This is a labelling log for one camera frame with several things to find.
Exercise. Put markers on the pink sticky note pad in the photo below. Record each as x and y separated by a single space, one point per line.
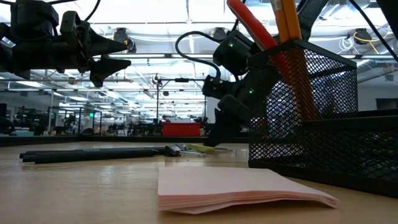
233 183

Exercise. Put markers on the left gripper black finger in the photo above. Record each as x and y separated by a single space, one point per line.
105 65
102 46

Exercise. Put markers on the black ballpoint pen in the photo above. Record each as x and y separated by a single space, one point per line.
93 157
46 153
155 149

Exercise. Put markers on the black ceiling-hung device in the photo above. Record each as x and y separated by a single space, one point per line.
121 34
362 35

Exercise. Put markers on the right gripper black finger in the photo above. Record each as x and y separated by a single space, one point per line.
231 133
216 133

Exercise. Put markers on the person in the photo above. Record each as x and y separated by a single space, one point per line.
166 118

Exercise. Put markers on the red storage crate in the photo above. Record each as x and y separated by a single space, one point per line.
180 129

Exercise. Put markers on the black binder clip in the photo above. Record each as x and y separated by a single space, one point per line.
172 151

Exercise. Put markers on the black mesh desk organizer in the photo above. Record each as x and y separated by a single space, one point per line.
326 149

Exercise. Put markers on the orange pencil with eraser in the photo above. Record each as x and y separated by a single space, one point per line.
292 21
279 21

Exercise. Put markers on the black aluminium table frame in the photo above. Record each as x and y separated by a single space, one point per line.
46 140

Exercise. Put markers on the distant black rig frame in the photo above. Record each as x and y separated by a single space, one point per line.
182 80

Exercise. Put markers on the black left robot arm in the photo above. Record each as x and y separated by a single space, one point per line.
31 53

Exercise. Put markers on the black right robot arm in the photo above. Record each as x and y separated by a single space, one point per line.
236 53

